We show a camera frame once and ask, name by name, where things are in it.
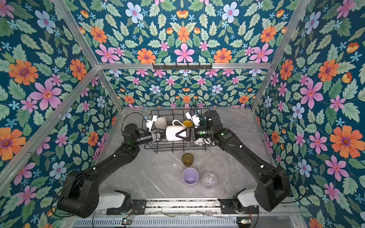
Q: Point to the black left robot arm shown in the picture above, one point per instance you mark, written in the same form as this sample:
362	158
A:
80	196

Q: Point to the black wire dish rack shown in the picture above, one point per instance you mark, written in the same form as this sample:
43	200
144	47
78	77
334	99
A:
178	114

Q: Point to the white mug red inside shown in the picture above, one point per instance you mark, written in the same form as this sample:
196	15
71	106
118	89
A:
161	123

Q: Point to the black hook rail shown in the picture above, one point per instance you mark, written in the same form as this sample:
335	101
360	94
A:
187	66

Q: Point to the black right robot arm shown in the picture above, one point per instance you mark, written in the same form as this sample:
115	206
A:
272	182

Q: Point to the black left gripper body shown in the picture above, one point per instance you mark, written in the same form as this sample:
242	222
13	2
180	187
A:
152	136

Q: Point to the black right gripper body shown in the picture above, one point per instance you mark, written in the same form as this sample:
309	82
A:
192	135

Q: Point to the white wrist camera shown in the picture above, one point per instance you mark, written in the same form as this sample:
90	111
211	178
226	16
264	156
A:
150	119
194	118

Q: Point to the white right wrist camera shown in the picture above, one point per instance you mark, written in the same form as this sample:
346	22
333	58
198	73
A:
194	118

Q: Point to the dark green mug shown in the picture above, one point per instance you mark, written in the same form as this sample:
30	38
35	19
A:
202	120

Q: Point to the olive green glass cup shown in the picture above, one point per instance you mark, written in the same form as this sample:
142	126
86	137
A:
187	159

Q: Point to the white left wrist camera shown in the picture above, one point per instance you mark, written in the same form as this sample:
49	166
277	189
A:
150	119

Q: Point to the cream faceted mug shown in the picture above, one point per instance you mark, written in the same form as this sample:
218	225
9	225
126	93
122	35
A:
203	142

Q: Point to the yellow mug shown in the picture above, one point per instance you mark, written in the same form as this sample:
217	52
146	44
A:
188	123

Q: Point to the lilac plastic cup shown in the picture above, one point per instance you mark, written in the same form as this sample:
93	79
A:
190	177

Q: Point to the clear glass cup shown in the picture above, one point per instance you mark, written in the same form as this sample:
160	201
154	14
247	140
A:
209	180

